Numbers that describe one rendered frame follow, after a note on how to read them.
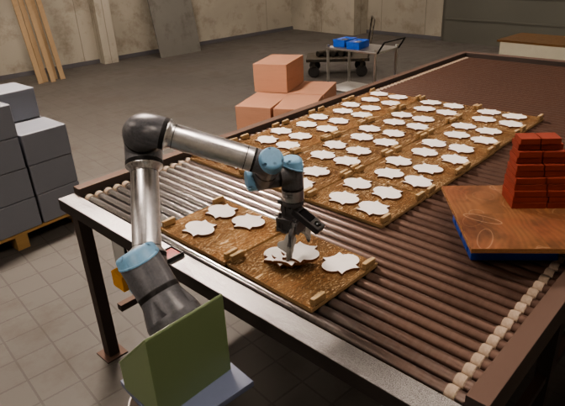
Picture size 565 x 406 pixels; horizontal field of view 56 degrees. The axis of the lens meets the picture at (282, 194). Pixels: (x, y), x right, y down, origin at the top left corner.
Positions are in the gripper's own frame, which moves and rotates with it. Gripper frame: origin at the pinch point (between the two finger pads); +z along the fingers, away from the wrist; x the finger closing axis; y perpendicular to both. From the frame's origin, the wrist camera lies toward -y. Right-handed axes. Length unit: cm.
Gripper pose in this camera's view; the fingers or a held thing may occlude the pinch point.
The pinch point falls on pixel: (300, 252)
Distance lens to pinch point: 185.8
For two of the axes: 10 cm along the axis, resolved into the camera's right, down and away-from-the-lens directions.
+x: -5.2, 3.8, -7.6
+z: 0.4, 9.0, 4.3
